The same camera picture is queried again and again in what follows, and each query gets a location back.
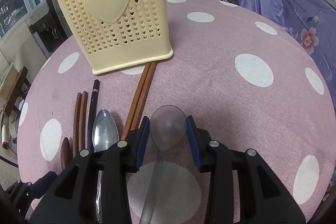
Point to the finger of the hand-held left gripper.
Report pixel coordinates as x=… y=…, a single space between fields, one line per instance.
x=42 y=184

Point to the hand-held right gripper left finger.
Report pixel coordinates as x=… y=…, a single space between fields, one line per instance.
x=140 y=146

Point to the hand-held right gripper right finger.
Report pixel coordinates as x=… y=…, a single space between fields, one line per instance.
x=194 y=146

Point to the translucent grey plastic spoon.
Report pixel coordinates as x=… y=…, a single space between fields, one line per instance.
x=168 y=129

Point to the metal spoon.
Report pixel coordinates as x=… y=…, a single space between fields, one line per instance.
x=105 y=132

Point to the brown wooden spoon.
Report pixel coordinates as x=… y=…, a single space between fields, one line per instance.
x=65 y=151

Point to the reddish brown wooden chopstick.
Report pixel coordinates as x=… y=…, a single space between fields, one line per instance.
x=136 y=100
x=143 y=98

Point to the black chopstick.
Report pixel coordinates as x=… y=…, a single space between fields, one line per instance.
x=93 y=113

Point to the dark brown wooden chopstick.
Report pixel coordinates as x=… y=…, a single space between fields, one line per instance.
x=83 y=119
x=77 y=121

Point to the cream perforated utensil holder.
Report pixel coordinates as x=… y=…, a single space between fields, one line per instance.
x=107 y=3

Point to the pink polka dot tablecloth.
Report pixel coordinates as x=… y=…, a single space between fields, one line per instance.
x=223 y=108

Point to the small wooden stool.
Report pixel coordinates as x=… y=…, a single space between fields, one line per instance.
x=15 y=92

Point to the grey water dispenser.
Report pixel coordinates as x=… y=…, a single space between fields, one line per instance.
x=52 y=19

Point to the purple floral cloth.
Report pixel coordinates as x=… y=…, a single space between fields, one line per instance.
x=302 y=11

